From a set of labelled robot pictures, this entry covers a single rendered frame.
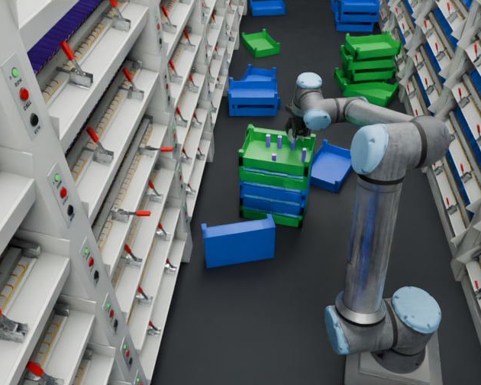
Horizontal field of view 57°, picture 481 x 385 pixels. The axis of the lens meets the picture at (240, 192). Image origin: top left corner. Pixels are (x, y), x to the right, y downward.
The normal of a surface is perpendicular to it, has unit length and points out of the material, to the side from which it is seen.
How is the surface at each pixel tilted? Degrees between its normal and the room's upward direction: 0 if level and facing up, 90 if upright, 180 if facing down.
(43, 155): 90
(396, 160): 77
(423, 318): 7
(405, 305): 7
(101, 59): 16
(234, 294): 0
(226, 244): 90
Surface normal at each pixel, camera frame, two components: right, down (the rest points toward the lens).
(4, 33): 0.99, 0.06
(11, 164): -0.10, 0.68
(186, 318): -0.02, -0.73
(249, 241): 0.18, 0.67
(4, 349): 0.26, -0.69
